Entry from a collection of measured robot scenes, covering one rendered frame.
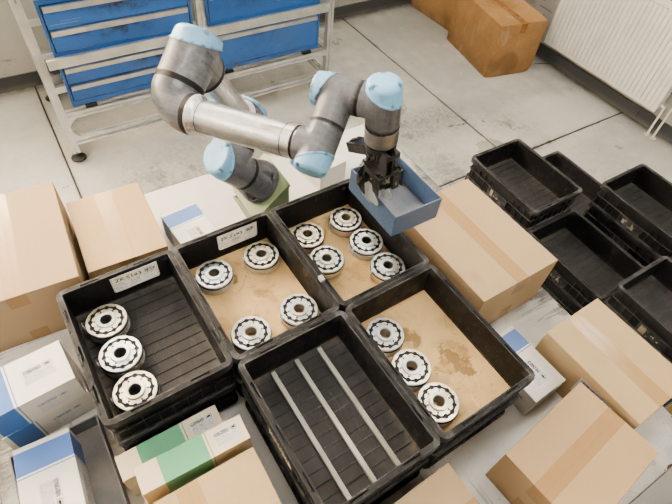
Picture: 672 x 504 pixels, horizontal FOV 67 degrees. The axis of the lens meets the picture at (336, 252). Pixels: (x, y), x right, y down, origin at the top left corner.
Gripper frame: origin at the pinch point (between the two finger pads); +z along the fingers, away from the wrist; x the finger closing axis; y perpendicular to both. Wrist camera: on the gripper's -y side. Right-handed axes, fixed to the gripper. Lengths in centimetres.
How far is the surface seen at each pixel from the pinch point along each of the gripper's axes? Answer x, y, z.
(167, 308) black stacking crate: -57, -11, 24
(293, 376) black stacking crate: -36.0, 22.4, 25.6
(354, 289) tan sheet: -8.6, 6.5, 28.2
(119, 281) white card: -65, -20, 16
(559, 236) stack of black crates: 105, -2, 85
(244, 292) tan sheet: -36.8, -6.6, 25.4
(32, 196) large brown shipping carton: -79, -62, 14
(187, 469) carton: -66, 33, 17
